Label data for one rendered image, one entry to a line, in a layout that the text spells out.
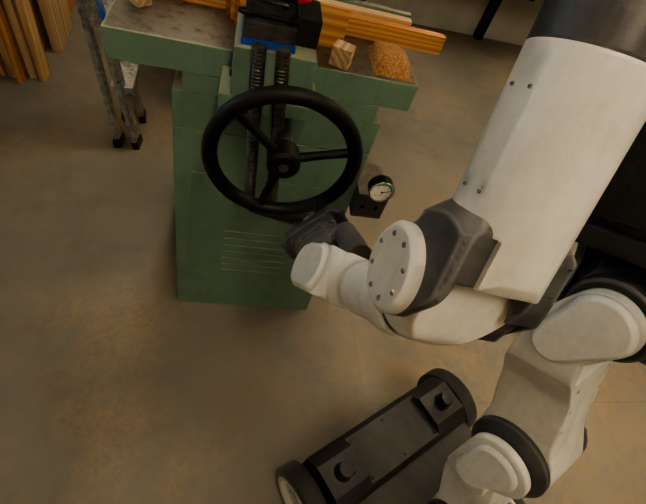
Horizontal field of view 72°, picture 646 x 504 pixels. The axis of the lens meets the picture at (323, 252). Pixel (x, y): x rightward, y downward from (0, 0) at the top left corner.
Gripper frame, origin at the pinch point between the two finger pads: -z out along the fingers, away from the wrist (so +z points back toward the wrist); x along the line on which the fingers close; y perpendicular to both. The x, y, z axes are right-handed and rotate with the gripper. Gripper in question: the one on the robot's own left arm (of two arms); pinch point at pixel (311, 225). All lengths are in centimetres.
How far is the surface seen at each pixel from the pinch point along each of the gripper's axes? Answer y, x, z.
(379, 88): 11.9, 26.1, -14.1
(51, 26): 88, -59, -168
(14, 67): 78, -76, -145
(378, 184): -7.2, 17.2, -18.4
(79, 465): -27, -84, -15
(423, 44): 13, 42, -26
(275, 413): -55, -41, -27
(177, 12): 43.6, -0.2, -22.1
